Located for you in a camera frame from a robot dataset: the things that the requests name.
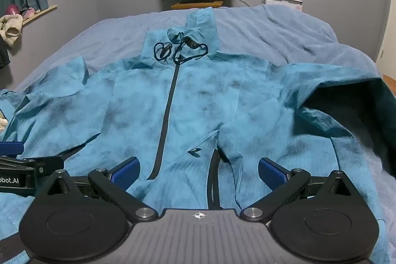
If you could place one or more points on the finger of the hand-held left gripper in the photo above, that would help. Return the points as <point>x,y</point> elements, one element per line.
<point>46,168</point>
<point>12,148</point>

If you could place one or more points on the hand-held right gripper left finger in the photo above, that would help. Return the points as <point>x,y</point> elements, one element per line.
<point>126,173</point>

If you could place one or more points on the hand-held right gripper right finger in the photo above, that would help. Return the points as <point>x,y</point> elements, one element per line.
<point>272,173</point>

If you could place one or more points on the blue zip jacket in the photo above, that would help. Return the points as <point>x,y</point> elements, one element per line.
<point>201,97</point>

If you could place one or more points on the dark cloth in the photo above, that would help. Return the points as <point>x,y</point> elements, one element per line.
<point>3,55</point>

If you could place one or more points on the beige plush cloth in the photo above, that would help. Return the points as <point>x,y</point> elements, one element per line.
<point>10,27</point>

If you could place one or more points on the small pink toy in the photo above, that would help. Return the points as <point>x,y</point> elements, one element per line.
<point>28,12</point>

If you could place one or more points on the wooden window sill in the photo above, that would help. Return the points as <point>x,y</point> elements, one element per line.
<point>40,13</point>

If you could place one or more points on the pink round toy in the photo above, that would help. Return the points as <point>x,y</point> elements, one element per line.
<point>13,9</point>

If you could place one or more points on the light blue fleece blanket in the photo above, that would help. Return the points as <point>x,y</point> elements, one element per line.
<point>263,26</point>

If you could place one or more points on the wooden monitor stand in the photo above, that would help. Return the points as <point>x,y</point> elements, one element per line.
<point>198,4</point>

